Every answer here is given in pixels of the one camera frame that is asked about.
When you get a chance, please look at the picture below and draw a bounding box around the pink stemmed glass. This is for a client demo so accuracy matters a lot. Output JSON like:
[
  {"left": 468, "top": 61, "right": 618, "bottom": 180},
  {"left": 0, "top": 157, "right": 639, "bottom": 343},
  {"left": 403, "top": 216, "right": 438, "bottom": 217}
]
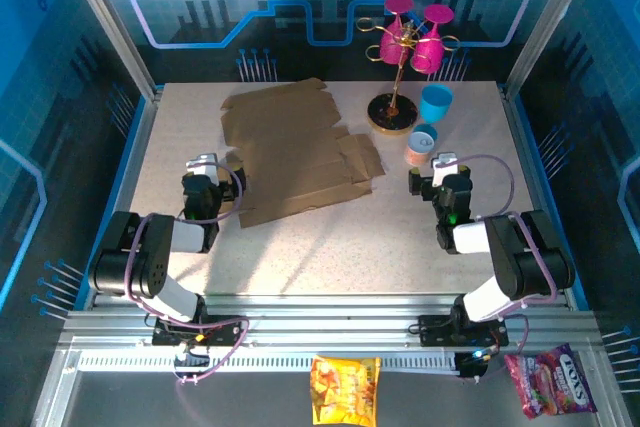
[
  {"left": 410, "top": 3, "right": 456, "bottom": 75},
  {"left": 378, "top": 0, "right": 416, "bottom": 66}
]

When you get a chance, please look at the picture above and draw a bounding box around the gold wire glass rack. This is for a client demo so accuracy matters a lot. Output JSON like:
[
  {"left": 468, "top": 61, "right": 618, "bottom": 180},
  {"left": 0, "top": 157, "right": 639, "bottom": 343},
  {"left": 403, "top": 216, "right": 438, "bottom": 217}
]
[{"left": 355, "top": 11, "right": 461, "bottom": 136}]

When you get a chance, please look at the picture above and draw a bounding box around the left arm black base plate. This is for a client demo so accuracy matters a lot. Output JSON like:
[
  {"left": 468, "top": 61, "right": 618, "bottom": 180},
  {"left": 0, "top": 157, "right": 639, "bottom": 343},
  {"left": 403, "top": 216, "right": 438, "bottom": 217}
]
[{"left": 150, "top": 315, "right": 249, "bottom": 348}]

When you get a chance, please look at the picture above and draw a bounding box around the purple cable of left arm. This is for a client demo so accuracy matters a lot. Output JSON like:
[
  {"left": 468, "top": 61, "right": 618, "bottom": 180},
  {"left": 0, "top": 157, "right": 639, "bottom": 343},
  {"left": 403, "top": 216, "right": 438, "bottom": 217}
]
[{"left": 123, "top": 155, "right": 250, "bottom": 386}]

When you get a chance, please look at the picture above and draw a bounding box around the purple candy bag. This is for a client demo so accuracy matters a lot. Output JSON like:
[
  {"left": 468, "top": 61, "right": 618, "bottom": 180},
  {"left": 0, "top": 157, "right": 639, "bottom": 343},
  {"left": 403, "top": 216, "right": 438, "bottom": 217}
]
[{"left": 503, "top": 342, "right": 599, "bottom": 421}]

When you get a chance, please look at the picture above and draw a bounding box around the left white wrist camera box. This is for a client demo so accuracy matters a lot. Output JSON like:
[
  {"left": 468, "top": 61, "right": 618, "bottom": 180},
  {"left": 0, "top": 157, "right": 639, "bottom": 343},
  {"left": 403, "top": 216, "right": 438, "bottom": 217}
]
[{"left": 185, "top": 152, "right": 220, "bottom": 187}]

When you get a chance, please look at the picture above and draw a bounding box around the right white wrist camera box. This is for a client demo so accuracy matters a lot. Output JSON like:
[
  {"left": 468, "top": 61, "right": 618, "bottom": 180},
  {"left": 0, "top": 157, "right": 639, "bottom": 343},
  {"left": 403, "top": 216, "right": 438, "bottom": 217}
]
[{"left": 431, "top": 152, "right": 459, "bottom": 187}]

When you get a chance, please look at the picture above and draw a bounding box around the brown cardboard paper box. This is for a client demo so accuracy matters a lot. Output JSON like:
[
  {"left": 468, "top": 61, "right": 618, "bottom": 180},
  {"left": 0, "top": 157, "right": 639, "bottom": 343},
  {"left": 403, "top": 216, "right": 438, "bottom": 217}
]
[{"left": 219, "top": 77, "right": 387, "bottom": 229}]

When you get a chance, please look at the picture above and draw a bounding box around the white connector module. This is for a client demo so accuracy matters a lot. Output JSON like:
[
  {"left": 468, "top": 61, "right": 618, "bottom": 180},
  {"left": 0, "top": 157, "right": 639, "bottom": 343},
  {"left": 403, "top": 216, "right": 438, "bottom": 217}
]
[{"left": 173, "top": 344, "right": 211, "bottom": 367}]

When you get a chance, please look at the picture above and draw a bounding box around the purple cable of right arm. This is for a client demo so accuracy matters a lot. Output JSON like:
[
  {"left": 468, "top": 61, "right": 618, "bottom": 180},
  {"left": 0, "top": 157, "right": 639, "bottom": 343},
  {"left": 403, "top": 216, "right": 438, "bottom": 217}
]
[{"left": 457, "top": 153, "right": 559, "bottom": 384}]

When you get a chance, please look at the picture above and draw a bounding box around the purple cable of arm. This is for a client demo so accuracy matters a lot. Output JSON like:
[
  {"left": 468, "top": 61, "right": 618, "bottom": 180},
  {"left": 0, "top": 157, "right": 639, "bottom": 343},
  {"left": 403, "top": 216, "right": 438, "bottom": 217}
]
[
  {"left": 457, "top": 153, "right": 559, "bottom": 384},
  {"left": 123, "top": 155, "right": 250, "bottom": 386}
]

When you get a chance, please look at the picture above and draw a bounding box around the aluminium frame post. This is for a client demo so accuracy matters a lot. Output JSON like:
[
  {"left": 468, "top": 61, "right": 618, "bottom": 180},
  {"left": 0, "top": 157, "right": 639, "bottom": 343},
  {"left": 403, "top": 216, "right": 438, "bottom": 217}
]
[
  {"left": 503, "top": 0, "right": 597, "bottom": 94},
  {"left": 55, "top": 0, "right": 162, "bottom": 99}
]

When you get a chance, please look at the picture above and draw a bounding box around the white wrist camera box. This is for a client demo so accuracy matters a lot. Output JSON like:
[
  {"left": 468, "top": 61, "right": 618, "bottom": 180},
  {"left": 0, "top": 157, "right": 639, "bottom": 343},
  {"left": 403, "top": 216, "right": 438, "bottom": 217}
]
[
  {"left": 185, "top": 152, "right": 220, "bottom": 187},
  {"left": 431, "top": 152, "right": 459, "bottom": 187}
]

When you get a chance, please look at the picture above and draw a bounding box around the blue plastic cup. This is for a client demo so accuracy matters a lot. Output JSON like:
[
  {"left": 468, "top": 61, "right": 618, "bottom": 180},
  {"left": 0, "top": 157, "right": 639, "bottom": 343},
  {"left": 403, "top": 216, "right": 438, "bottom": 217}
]
[{"left": 418, "top": 83, "right": 455, "bottom": 125}]

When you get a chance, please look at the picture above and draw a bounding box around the black controller module with light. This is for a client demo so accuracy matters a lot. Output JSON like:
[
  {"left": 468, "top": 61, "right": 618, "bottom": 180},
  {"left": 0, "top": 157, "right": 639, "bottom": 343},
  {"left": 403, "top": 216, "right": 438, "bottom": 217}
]
[{"left": 456, "top": 350, "right": 489, "bottom": 379}]

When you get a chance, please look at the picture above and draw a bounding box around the white slotted cable duct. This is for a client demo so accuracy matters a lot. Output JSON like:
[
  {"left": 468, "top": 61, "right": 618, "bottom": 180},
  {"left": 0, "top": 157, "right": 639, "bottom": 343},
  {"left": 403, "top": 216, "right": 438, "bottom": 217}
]
[{"left": 77, "top": 354, "right": 461, "bottom": 373}]

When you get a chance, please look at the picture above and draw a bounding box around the yellow snack bag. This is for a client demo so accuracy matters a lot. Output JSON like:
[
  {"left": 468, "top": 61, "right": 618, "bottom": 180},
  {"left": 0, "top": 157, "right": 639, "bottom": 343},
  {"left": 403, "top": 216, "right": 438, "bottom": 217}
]
[{"left": 309, "top": 354, "right": 382, "bottom": 427}]

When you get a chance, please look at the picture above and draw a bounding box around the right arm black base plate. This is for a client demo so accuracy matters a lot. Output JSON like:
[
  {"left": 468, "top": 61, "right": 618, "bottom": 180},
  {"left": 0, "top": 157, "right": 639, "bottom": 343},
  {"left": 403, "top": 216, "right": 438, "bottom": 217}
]
[{"left": 418, "top": 313, "right": 510, "bottom": 348}]

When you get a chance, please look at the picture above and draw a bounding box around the aluminium frame rail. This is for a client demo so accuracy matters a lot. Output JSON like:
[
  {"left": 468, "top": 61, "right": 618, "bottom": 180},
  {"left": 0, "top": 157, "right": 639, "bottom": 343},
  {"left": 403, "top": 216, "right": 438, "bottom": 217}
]
[{"left": 58, "top": 294, "right": 601, "bottom": 349}]

